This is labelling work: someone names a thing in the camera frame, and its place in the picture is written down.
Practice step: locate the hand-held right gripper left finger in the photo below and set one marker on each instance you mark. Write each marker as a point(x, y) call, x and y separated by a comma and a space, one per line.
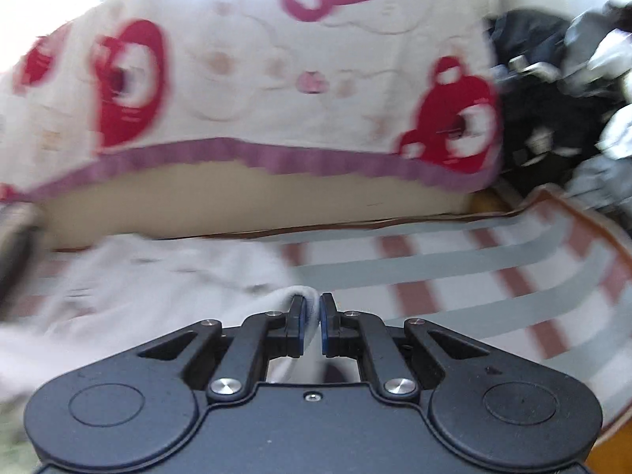
point(298, 326)

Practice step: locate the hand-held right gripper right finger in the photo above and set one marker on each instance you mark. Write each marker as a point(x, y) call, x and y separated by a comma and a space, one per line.
point(327, 326)

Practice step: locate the white garment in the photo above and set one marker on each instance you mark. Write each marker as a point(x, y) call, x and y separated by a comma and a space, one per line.
point(148, 286)

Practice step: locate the pile of dark clothes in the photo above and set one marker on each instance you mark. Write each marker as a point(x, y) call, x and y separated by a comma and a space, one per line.
point(533, 108)

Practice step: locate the beige bed base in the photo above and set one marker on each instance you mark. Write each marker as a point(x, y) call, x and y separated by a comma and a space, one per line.
point(247, 202)

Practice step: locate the printed quilt with purple trim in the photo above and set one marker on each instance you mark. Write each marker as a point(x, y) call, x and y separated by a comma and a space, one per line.
point(247, 59)

